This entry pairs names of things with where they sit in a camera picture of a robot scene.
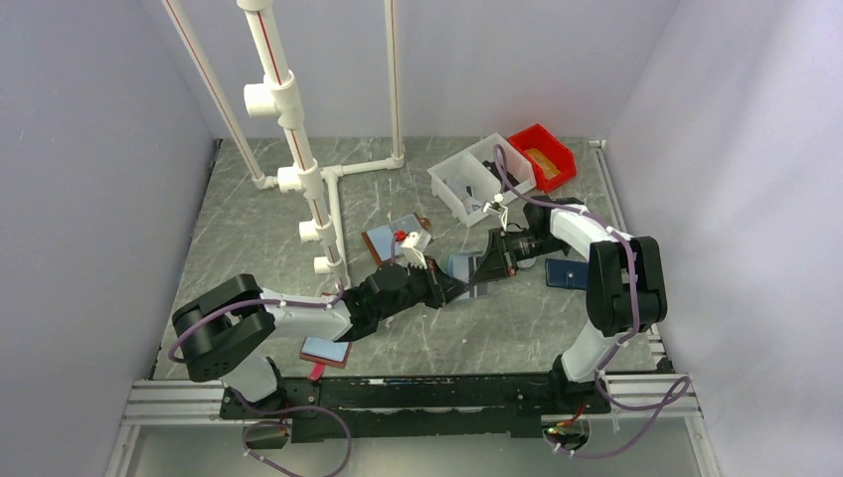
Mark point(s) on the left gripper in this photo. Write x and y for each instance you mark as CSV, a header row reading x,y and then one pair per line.
x,y
443,291

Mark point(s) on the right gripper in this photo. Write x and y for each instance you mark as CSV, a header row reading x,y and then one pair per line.
x,y
496,262

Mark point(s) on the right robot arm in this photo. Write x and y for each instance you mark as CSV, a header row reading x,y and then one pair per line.
x,y
625,291

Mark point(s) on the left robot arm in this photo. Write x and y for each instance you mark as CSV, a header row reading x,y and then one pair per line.
x,y
218,333

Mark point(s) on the navy blue card holder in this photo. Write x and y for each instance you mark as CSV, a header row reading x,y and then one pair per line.
x,y
566,274

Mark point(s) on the brown card holder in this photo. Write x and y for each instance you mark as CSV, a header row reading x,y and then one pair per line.
x,y
379,238

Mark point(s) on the red card holder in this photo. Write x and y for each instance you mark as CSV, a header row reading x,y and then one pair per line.
x,y
329,353

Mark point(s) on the grey parts in bin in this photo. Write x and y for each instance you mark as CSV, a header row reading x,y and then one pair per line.
x,y
464,194

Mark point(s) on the black part in bin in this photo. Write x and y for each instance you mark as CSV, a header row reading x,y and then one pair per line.
x,y
491,167

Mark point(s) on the white divided bin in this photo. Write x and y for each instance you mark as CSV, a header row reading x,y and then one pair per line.
x,y
466,166

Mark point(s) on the yellow item in red bin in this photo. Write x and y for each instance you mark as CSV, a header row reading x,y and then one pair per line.
x,y
548,168

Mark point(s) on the red plastic bin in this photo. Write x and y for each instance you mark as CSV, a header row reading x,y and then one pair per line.
x,y
538,136

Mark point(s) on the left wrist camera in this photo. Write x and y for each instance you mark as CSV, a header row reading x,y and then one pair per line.
x,y
412,246

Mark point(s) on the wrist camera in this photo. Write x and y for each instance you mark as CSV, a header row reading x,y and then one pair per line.
x,y
498,209
412,246

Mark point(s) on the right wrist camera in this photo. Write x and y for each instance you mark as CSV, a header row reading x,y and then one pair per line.
x,y
498,209

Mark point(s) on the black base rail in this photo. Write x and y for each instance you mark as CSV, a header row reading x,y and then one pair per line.
x,y
518,405

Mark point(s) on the white pvc pipe frame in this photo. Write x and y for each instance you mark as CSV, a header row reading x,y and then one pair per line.
x,y
277,96

